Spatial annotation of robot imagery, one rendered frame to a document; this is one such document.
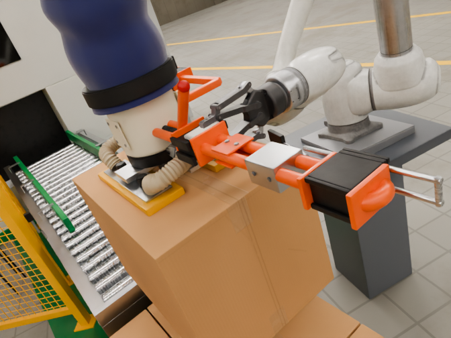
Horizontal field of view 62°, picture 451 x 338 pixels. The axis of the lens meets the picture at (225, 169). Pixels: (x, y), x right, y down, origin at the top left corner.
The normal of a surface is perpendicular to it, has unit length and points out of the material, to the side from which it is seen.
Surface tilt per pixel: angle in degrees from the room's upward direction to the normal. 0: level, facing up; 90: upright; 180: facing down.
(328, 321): 0
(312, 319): 0
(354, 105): 89
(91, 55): 72
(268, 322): 89
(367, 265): 90
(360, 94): 79
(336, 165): 0
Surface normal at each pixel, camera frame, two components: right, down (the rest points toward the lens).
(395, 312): -0.29, -0.83
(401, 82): -0.29, 0.61
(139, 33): 0.69, -0.16
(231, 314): 0.58, 0.22
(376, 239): 0.37, 0.35
